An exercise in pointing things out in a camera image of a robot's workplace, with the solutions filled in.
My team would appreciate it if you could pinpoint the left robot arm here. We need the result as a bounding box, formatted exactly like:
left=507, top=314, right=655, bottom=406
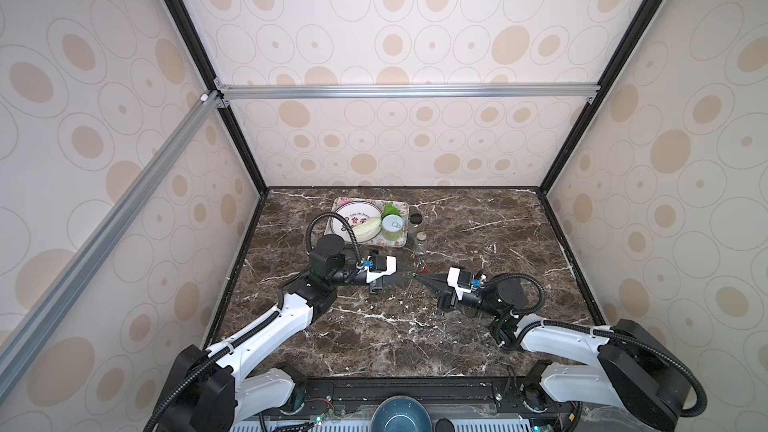
left=144, top=212, right=397, bottom=431

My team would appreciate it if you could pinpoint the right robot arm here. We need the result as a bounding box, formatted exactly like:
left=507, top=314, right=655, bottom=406
left=416, top=268, right=708, bottom=431

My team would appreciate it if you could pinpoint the pale green cabbage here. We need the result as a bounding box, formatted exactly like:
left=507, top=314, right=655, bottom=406
left=352, top=217, right=382, bottom=242

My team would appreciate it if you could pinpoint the small clear glass bottle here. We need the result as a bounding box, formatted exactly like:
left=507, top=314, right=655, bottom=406
left=414, top=231, right=427, bottom=255

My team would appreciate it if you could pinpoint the floral rectangular tray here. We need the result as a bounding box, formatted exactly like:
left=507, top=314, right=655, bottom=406
left=323, top=196, right=411, bottom=249

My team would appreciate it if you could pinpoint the green leafy vegetable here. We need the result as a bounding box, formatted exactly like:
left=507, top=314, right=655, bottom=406
left=382, top=202, right=402, bottom=217

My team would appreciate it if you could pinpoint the white plate with red text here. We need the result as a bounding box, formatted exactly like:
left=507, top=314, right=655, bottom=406
left=335, top=201, right=382, bottom=228

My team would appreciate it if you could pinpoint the blue bowl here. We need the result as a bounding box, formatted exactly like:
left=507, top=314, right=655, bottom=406
left=369, top=396, right=433, bottom=432

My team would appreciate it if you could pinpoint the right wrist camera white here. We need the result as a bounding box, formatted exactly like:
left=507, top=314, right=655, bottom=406
left=447, top=267, right=473, bottom=301

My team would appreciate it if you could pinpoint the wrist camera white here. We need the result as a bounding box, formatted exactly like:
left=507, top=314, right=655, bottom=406
left=447, top=267, right=473, bottom=301
left=363, top=254, right=397, bottom=284

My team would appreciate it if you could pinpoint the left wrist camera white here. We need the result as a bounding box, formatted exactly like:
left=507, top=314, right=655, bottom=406
left=363, top=254, right=397, bottom=284

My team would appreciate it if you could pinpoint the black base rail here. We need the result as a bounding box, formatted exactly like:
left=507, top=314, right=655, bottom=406
left=157, top=375, right=673, bottom=432

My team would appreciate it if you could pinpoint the horizontal aluminium rail back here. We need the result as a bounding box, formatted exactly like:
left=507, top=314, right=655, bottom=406
left=220, top=82, right=600, bottom=100

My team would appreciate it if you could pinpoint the aluminium rail left wall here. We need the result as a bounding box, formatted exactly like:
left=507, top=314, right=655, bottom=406
left=1, top=90, right=221, bottom=401

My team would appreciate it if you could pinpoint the black vertical frame post left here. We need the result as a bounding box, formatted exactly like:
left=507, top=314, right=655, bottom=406
left=163, top=0, right=269, bottom=195

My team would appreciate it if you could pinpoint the black vertical frame post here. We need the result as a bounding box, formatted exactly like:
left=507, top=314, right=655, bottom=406
left=539, top=0, right=664, bottom=198
left=163, top=0, right=269, bottom=195

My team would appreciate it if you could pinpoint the black vertical frame post right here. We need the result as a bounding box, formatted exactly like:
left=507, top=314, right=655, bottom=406
left=539, top=0, right=664, bottom=198

